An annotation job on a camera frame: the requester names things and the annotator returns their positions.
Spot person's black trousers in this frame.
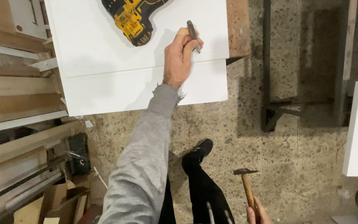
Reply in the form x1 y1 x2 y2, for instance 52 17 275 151
158 152 236 224

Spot grey metal nail punch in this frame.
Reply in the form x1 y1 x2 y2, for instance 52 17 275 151
186 20 201 54

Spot yellow and black cordless drill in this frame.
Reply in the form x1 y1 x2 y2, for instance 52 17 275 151
101 0 170 47

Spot heap of wooden boards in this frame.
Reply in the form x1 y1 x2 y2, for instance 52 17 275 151
0 0 85 224

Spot person's left hand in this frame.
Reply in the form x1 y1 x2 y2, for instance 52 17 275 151
163 27 204 91

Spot person's right hand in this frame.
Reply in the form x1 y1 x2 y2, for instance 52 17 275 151
246 196 274 224

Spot brown cardboard boxes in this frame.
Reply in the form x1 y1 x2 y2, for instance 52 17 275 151
14 177 91 224

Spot person's black shoe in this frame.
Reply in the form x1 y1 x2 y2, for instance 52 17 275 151
191 138 214 164

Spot black metal frame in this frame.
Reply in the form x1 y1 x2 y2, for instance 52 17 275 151
261 0 355 133

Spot white board underneath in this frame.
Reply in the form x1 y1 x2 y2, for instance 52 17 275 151
59 58 229 117

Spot white panel with cutouts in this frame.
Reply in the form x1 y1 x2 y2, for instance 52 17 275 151
7 0 50 40

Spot wooden handled hammer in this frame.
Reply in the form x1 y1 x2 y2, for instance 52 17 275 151
233 168 260 216

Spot large white board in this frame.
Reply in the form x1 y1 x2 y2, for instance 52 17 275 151
44 0 230 78

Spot worn wooden workbench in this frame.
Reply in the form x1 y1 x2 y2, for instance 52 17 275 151
226 0 251 66

